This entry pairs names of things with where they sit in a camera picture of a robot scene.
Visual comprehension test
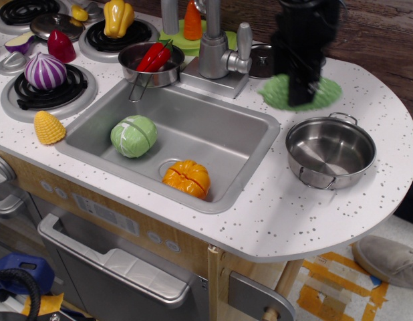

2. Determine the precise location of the purple toy eggplant slice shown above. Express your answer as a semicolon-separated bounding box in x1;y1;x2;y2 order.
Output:
5;31;35;54

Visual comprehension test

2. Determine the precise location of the stove burner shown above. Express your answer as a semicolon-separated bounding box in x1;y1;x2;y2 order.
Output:
78;19;159;63
0;0;69;35
1;64;98;123

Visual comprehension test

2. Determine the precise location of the green bumpy toy squash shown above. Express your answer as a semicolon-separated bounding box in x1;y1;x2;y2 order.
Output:
258;74;342;112

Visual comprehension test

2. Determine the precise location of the red toy chili pepper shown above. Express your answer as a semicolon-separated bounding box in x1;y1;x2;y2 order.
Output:
136;39;173;73

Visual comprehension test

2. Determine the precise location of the front left stove burner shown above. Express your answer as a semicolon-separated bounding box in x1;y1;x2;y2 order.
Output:
1;64;98;123

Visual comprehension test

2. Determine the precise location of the yellow toy bell pepper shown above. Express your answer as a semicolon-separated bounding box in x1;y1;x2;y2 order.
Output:
104;0;135;39

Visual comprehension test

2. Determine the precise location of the grey support pole left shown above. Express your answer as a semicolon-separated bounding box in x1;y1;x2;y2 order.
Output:
160;0;179;35

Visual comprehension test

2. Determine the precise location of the large steel pot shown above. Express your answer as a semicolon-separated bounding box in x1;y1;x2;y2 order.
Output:
285;112;377;190

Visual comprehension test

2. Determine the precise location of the yellow toy corn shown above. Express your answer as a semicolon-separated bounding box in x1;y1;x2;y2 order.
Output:
33;110;66;145

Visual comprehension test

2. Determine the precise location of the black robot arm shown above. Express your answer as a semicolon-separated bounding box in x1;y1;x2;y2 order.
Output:
271;1;342;107

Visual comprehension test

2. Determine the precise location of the green toy cabbage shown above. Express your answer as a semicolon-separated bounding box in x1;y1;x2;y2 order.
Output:
110;115;158;158

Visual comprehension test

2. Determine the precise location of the silver toy faucet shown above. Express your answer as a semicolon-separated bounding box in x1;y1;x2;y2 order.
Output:
180;1;253;98

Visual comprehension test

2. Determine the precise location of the grey toy oven door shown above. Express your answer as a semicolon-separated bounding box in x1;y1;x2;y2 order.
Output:
37;213;209;320

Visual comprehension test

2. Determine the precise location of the small steel saucepan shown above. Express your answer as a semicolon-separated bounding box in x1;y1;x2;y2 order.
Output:
118;39;185;102

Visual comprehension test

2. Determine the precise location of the back left stove burner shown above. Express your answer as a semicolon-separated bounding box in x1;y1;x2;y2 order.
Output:
0;0;69;35

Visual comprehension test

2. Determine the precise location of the steel pot lid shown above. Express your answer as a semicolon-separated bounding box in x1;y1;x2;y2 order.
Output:
30;13;85;41

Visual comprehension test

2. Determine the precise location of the grey toy sink basin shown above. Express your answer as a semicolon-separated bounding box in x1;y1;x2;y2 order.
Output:
57;80;280;214

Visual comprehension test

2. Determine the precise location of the back right stove burner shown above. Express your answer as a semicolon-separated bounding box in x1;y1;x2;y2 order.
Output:
78;19;159;63

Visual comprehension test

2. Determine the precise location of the grey shoe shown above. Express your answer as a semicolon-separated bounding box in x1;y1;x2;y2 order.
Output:
352;235;413;289

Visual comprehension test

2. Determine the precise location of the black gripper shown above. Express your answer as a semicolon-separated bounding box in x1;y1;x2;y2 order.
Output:
271;31;327;107

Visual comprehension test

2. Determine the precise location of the blue plastic object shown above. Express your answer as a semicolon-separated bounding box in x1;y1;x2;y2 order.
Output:
0;253;55;294

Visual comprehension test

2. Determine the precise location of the orange toy carrot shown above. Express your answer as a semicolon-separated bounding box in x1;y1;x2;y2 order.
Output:
183;0;202;41

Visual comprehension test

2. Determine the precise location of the black braided cable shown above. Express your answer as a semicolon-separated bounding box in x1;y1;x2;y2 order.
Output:
0;267;42;321

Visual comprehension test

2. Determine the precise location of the small yellow toy vegetable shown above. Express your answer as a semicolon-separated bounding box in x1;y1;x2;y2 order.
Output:
71;5;89;22

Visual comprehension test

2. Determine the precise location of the orange toy pumpkin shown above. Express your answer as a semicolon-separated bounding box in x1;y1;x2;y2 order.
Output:
162;160;211;199

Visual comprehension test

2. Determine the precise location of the purple striped toy onion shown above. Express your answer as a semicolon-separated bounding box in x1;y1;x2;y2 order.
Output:
24;53;67;90

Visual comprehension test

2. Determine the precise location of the dark red toy pepper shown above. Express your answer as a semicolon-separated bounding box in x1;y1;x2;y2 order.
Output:
47;29;76;64

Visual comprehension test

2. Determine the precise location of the grey stove knob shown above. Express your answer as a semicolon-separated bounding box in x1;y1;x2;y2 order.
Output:
0;51;29;76

